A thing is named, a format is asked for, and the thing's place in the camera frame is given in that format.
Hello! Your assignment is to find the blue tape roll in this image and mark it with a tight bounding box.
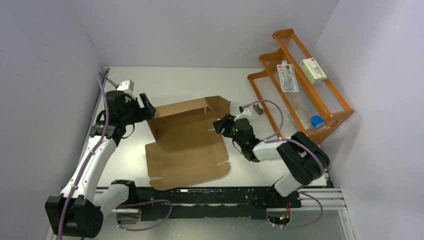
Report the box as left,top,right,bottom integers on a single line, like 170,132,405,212
310,115,325,129

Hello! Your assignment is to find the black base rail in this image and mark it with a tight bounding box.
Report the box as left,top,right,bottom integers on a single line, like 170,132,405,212
104,187,303,222

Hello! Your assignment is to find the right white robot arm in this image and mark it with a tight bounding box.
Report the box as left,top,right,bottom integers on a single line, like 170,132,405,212
213,114,331,207

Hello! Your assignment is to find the white green small box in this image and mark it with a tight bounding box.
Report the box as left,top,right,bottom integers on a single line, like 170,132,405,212
299,57,328,85

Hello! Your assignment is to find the small grey-olive clip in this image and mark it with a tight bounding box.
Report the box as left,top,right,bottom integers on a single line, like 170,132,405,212
252,103,265,116

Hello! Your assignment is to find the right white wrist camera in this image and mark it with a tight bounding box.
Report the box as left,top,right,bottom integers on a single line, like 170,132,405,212
234,106,252,121

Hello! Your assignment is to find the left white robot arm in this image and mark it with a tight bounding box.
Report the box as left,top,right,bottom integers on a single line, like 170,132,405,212
44,90,157,240

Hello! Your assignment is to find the orange wooden shelf rack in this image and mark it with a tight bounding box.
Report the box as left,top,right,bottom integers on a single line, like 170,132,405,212
247,28,354,144

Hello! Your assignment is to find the clear packaged item with card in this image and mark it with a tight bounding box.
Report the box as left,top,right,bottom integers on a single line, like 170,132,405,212
276,60,300,93

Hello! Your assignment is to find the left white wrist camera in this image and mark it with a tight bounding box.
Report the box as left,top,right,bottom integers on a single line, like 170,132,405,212
116,79,135,94

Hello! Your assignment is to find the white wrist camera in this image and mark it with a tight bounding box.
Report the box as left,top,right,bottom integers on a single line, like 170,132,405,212
234,106,252,121
116,79,135,94

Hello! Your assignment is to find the brown cardboard box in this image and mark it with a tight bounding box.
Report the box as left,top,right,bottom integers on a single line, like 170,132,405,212
145,95,231,191

